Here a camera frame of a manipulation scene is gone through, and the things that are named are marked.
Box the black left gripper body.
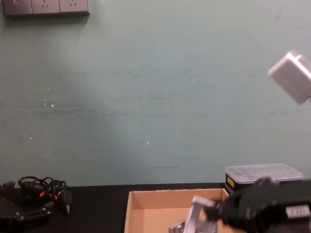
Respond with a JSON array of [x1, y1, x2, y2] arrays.
[[0, 197, 30, 233]]

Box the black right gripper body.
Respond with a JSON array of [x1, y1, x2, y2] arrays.
[[222, 177, 311, 233]]

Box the silver metal bracket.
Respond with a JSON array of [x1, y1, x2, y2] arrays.
[[168, 196, 220, 233]]

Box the clear plastic case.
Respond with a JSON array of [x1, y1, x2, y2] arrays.
[[225, 163, 304, 195]]

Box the brown cardboard tray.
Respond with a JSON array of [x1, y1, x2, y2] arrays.
[[124, 188, 230, 233]]

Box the black table cloth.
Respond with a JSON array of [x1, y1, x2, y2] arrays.
[[0, 183, 311, 233]]

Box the black corded tool orange parts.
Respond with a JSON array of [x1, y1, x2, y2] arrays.
[[17, 176, 73, 215]]

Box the grey wall socket panel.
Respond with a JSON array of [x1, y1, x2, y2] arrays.
[[2, 0, 91, 17]]

